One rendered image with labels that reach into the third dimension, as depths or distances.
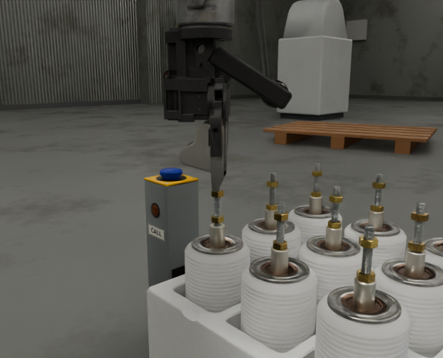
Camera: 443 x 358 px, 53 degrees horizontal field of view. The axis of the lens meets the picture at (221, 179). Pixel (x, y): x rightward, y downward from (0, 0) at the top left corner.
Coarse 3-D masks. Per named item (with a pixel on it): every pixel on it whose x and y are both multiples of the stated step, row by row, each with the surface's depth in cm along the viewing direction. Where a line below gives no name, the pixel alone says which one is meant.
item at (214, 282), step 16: (192, 256) 61; (208, 256) 60; (224, 256) 60; (240, 256) 61; (192, 272) 62; (208, 272) 60; (224, 272) 60; (240, 272) 61; (192, 288) 62; (208, 288) 61; (224, 288) 61; (240, 288) 62; (208, 304) 61; (224, 304) 61
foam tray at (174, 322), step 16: (160, 288) 66; (176, 288) 67; (160, 304) 64; (176, 304) 61; (192, 304) 61; (240, 304) 61; (160, 320) 64; (176, 320) 61; (192, 320) 58; (208, 320) 57; (224, 320) 57; (240, 320) 60; (160, 336) 65; (176, 336) 62; (192, 336) 59; (208, 336) 56; (224, 336) 54; (240, 336) 54; (160, 352) 66; (176, 352) 63; (192, 352) 59; (208, 352) 57; (224, 352) 54; (240, 352) 52; (256, 352) 51; (272, 352) 51; (288, 352) 51; (304, 352) 51
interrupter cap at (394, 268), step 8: (384, 264) 56; (392, 264) 57; (400, 264) 57; (432, 264) 56; (384, 272) 55; (392, 272) 55; (400, 272) 55; (424, 272) 55; (432, 272) 55; (440, 272) 55; (400, 280) 52; (408, 280) 52; (416, 280) 52; (424, 280) 52; (432, 280) 52; (440, 280) 52
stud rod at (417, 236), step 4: (420, 204) 52; (424, 204) 52; (416, 208) 53; (420, 208) 53; (424, 208) 53; (416, 212) 53; (420, 212) 53; (424, 212) 53; (416, 224) 53; (420, 224) 53; (416, 228) 53; (420, 228) 53; (416, 232) 53; (420, 232) 53; (416, 236) 53; (420, 236) 53; (416, 240) 54; (420, 240) 54
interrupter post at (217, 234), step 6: (210, 228) 63; (216, 228) 63; (222, 228) 63; (210, 234) 63; (216, 234) 63; (222, 234) 63; (210, 240) 64; (216, 240) 63; (222, 240) 63; (216, 246) 63
